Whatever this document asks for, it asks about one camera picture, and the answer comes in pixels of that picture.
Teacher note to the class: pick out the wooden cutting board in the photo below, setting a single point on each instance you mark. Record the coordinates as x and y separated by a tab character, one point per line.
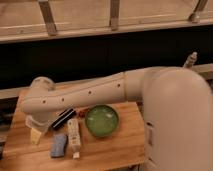
125	147

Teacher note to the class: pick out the blue white sponge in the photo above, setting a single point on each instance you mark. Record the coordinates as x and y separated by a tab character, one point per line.
59	145

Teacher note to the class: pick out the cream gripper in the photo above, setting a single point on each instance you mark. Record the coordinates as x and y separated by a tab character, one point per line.
35	136

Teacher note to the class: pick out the white remote controller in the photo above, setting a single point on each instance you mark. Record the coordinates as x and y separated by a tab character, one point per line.
74	137

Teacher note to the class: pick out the black rectangular box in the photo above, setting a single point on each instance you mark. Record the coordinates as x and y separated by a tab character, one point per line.
63	118

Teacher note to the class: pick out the green ceramic bowl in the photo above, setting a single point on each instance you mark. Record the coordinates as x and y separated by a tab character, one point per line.
101	120

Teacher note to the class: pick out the metal window frame rail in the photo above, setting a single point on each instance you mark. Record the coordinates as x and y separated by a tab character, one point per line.
28	20

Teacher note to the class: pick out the small red object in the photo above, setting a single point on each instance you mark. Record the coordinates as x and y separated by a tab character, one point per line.
83	112

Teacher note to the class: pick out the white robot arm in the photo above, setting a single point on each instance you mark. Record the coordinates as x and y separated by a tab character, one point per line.
177	111

